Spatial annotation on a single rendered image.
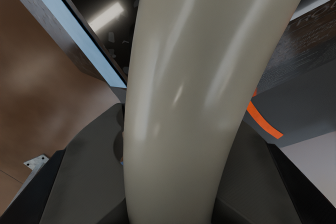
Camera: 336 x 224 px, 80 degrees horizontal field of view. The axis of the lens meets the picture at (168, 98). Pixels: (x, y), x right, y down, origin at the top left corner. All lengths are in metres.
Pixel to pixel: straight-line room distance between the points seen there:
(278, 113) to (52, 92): 1.32
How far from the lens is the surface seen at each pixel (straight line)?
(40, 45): 1.21
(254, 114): 1.30
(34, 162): 1.81
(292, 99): 1.34
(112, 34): 0.16
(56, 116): 1.42
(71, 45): 0.24
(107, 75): 0.21
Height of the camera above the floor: 0.98
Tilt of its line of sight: 57 degrees down
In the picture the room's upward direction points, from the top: 179 degrees counter-clockwise
